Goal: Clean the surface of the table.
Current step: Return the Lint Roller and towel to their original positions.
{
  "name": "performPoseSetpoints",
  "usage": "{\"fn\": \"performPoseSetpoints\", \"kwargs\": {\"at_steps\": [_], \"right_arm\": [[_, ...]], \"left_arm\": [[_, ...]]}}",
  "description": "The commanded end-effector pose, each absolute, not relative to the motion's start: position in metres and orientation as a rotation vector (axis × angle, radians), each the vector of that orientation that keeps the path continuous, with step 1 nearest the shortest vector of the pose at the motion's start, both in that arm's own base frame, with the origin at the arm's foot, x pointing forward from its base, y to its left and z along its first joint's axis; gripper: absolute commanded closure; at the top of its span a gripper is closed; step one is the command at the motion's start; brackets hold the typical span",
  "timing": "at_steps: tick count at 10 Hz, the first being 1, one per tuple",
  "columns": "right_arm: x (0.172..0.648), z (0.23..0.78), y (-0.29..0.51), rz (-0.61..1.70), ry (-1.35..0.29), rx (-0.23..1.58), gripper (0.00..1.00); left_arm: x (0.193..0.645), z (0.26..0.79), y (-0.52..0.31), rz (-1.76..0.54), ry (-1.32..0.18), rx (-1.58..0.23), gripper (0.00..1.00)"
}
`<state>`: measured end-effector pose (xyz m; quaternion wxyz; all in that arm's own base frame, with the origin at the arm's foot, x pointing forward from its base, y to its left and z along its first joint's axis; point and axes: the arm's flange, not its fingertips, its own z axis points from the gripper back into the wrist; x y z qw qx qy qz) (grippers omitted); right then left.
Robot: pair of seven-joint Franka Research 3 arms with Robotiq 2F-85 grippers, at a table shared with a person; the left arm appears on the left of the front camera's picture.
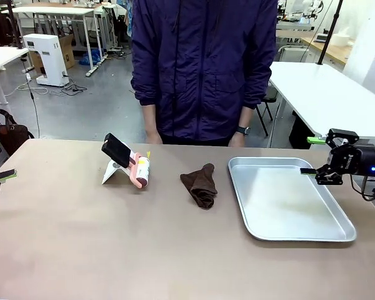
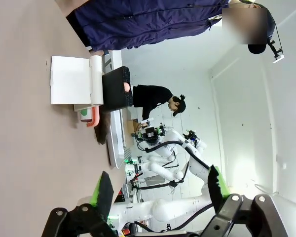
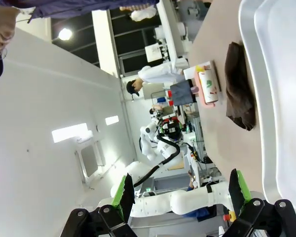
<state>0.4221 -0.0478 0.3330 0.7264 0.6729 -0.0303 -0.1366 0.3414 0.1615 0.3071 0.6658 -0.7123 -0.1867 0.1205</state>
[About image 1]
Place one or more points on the black wristwatch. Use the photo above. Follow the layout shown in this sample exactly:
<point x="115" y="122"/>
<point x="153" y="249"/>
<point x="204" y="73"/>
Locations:
<point x="243" y="130"/>

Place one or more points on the person right forearm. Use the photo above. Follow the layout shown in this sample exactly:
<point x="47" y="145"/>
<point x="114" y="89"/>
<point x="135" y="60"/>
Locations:
<point x="150" y="117"/>

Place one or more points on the brown cloth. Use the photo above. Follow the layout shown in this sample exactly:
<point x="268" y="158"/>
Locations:
<point x="203" y="187"/>

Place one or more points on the brown handbag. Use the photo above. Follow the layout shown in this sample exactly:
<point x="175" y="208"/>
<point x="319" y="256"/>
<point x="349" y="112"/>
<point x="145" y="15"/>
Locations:
<point x="9" y="131"/>

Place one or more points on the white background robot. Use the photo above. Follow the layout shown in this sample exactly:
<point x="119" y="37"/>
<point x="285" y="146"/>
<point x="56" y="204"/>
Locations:
<point x="306" y="6"/>

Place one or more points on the white cabinet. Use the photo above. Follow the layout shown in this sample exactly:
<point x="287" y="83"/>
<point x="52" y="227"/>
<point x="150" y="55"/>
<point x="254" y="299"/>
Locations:
<point x="292" y="53"/>

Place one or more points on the person right hand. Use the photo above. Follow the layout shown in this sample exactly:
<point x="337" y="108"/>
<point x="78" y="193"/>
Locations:
<point x="153" y="137"/>

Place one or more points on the person in purple jacket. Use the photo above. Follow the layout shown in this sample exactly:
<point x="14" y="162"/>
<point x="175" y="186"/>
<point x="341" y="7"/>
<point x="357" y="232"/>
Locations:
<point x="200" y="62"/>

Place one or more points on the cardboard box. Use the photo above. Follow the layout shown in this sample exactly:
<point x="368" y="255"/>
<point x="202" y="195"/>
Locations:
<point x="67" y="53"/>

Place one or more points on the person left forearm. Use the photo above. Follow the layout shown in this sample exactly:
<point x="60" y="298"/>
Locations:
<point x="246" y="117"/>

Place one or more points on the black chair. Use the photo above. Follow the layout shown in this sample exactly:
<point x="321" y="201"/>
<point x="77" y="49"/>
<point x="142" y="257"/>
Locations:
<point x="268" y="99"/>

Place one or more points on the blue plastic bag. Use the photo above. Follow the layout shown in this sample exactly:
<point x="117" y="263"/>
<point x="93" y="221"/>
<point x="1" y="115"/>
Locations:
<point x="92" y="57"/>

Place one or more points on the silver metal tray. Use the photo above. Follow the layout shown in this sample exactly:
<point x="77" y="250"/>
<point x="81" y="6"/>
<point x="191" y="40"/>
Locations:
<point x="293" y="212"/>

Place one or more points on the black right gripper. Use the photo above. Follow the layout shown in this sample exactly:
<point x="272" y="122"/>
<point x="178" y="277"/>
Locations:
<point x="359" y="159"/>

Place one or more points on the black pole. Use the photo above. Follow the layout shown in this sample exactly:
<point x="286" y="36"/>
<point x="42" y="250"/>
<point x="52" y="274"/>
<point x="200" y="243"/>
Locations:
<point x="16" y="25"/>
<point x="331" y="31"/>

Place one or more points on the white lint roller stand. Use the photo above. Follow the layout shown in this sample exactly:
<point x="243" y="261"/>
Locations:
<point x="112" y="175"/>

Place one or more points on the long white background table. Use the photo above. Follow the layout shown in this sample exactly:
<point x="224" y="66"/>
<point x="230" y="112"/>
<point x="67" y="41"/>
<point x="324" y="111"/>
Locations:
<point x="50" y="11"/>

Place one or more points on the wooden background table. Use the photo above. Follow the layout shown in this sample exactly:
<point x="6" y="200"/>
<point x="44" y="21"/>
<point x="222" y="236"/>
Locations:
<point x="334" y="53"/>

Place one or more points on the person left hand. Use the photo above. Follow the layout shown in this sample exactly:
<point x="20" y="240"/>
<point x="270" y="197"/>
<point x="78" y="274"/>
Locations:
<point x="237" y="141"/>

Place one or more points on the white floor machine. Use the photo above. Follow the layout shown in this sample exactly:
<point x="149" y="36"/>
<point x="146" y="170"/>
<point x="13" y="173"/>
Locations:
<point x="47" y="56"/>

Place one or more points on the small white table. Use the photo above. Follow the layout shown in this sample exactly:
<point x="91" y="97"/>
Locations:
<point x="0" y="57"/>

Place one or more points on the large white table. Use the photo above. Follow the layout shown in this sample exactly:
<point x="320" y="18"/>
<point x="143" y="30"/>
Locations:
<point x="325" y="93"/>

